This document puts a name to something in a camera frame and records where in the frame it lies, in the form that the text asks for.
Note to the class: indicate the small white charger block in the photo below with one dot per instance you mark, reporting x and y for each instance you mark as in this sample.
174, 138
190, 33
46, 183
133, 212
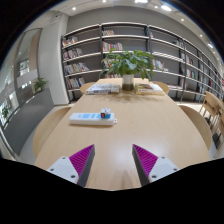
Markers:
105, 112

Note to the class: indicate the group of ceiling lights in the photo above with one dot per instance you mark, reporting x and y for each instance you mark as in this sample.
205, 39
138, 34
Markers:
165, 7

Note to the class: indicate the small green potted plant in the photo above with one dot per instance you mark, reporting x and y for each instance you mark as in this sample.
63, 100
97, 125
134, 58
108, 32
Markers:
40, 84

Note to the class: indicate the white power strip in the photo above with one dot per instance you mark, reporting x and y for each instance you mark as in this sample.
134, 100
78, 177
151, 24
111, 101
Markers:
83, 118

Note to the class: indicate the grey shelf unit with books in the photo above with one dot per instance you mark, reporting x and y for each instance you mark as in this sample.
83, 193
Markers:
90, 50

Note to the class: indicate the group of wooden slatted chairs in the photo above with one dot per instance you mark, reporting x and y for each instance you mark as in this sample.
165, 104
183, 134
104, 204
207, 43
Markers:
211, 106

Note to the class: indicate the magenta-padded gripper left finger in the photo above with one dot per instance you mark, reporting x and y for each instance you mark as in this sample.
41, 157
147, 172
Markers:
63, 167

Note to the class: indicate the green plant in white pot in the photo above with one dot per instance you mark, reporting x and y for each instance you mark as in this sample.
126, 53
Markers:
128, 65

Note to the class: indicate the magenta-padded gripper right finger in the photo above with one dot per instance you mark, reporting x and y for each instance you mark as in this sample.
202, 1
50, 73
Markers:
161, 167

